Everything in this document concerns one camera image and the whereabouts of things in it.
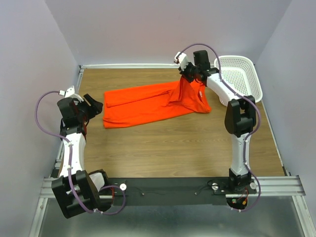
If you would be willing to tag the aluminium frame rail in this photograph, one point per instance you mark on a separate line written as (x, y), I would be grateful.
(270, 186)

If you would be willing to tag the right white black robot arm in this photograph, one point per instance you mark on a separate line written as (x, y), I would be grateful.
(240, 117)

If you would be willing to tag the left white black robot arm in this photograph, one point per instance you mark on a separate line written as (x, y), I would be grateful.
(77, 191)

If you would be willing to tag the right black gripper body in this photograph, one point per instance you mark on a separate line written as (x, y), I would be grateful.
(188, 73)

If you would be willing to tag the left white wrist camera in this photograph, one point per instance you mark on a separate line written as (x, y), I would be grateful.
(70, 93)

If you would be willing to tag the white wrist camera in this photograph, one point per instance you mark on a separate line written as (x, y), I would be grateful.
(70, 93)
(182, 60)

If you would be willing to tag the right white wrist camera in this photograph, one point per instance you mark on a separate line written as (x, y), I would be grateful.
(182, 60)

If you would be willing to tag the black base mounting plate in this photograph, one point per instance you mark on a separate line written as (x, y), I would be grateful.
(179, 191)

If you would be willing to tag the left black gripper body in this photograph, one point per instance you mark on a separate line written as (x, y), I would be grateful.
(85, 111)

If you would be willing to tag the orange t shirt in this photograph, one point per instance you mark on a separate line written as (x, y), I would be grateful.
(149, 103)

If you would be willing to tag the white perforated plastic basket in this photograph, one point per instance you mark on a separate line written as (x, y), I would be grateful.
(241, 74)

